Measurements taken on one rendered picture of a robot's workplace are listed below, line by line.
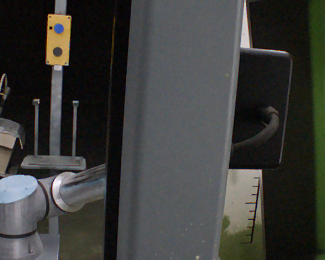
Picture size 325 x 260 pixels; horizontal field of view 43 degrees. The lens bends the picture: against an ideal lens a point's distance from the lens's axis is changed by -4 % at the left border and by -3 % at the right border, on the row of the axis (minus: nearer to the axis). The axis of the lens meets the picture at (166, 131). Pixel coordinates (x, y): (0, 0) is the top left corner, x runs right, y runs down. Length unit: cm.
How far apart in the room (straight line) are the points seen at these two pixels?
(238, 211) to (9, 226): 137
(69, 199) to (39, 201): 11
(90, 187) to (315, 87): 106
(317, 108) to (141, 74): 176
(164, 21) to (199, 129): 5
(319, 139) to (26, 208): 126
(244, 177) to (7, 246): 137
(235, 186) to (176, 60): 222
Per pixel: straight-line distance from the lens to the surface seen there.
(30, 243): 158
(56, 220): 253
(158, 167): 20
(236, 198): 243
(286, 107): 25
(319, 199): 207
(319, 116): 195
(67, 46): 227
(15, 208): 151
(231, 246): 254
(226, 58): 20
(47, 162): 223
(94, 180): 138
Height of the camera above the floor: 138
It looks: 10 degrees down
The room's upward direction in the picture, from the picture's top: 4 degrees clockwise
